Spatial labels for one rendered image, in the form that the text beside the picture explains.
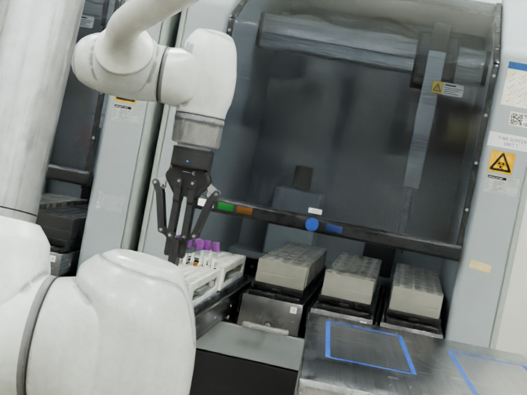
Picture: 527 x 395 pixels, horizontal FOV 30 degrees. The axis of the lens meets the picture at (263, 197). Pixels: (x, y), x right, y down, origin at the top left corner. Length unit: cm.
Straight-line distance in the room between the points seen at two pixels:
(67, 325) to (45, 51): 33
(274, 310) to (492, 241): 50
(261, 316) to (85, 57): 72
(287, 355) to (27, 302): 108
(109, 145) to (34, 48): 110
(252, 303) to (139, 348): 105
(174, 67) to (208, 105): 9
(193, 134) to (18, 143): 59
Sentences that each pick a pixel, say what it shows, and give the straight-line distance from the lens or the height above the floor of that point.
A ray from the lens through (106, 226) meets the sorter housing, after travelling 231.
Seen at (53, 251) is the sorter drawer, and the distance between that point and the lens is 227.
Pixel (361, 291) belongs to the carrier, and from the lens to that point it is 221.
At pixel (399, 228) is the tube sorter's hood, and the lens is 219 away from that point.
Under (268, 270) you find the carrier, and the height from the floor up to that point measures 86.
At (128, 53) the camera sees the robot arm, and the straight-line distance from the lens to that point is 171.
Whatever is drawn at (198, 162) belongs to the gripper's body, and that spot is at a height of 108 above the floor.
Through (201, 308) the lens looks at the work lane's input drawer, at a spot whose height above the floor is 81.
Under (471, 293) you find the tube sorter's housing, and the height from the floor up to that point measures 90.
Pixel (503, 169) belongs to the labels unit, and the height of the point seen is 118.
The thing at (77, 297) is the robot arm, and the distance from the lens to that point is 115.
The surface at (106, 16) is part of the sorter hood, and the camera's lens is 232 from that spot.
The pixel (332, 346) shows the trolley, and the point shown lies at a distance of 168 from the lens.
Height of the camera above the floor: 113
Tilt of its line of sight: 3 degrees down
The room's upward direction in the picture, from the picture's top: 11 degrees clockwise
